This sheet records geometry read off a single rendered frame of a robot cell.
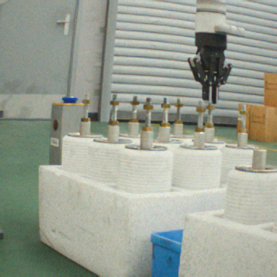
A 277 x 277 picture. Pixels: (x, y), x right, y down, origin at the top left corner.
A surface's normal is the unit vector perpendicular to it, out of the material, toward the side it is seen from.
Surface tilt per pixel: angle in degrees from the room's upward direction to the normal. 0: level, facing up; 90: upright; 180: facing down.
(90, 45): 90
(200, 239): 90
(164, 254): 92
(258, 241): 90
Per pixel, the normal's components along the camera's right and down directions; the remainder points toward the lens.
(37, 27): 0.34, 0.10
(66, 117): 0.53, 0.10
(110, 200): -0.85, 0.00
